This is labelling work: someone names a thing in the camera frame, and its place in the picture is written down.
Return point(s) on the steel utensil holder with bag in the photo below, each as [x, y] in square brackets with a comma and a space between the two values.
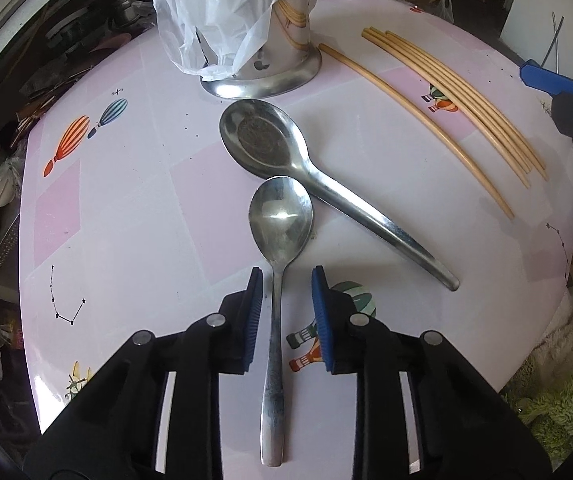
[206, 5]

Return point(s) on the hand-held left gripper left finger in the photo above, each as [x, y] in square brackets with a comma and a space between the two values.
[252, 320]

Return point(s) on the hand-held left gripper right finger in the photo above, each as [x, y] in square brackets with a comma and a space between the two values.
[322, 320]

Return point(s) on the white shopping bag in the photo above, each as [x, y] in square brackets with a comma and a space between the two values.
[445, 7]

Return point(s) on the wooden chopstick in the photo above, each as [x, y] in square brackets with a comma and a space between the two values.
[466, 108]
[466, 100]
[330, 51]
[466, 92]
[466, 83]
[466, 75]

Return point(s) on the stacked steel containers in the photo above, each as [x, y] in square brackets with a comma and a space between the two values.
[126, 5]

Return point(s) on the large steel spoon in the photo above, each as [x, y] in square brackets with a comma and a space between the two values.
[261, 135]

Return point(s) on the small steel spoon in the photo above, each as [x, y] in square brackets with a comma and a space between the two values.
[281, 215]

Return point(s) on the green fluffy rug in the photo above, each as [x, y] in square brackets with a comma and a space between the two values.
[556, 405]

